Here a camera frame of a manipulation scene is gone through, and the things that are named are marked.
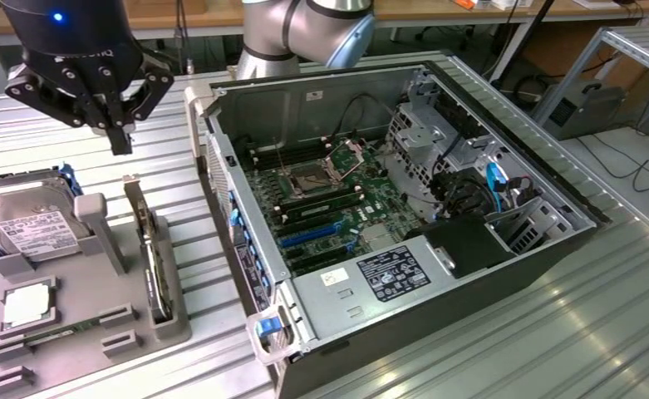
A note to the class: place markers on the black pole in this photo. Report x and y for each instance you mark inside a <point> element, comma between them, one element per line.
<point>529,33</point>

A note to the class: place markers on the green RAM stick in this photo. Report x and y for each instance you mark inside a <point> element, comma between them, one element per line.
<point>63,330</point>

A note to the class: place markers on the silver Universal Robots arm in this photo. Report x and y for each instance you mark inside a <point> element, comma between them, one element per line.
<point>271,37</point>

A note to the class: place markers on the blue disk carrier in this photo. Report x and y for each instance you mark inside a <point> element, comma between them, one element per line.
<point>71,178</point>

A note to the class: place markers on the blue expansion slot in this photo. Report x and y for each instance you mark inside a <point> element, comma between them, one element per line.
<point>310,236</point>

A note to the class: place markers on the silver power supply with label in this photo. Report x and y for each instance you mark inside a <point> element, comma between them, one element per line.
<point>329,303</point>

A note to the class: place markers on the CPU socket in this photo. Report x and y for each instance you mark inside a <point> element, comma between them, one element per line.
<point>307,180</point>

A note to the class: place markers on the blue case latch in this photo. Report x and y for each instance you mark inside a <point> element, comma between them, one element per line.
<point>266,326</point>

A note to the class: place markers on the CPU with silver lid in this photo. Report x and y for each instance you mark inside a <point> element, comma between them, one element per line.
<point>24,305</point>

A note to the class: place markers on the thin locking lever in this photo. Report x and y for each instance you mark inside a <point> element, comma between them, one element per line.
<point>280,156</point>

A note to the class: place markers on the silver hard disk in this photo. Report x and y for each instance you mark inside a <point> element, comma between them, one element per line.
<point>24,224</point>

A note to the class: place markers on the small metal disk bay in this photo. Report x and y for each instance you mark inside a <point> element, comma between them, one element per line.
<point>529,224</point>

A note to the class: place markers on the grey parts rack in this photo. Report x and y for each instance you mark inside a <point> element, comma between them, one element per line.
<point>80,299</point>

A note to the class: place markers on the metal disk bay cage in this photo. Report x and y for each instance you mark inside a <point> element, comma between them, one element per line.
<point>423,145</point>

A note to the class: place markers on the metal socket cover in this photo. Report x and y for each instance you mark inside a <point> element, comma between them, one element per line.
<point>346,156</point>

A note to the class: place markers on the black RAM stick in slot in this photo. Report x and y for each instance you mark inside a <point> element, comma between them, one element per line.
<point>318,205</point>

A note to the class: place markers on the aluminium frame table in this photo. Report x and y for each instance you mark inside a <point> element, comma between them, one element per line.
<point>645,45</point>

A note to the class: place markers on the green motherboard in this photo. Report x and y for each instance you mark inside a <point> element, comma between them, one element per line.
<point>379,199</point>

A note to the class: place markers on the open black PC case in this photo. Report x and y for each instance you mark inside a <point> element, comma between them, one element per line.
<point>523,266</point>

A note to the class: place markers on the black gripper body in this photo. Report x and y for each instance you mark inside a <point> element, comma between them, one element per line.
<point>74,45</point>

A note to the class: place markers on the silver chipset heatsink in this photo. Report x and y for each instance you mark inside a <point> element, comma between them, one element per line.
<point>379,236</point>

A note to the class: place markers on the black plastic shroud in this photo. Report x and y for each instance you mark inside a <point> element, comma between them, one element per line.
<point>462,245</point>

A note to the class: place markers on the graphics card with metal bracket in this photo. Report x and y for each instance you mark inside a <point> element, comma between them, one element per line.
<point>155,266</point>

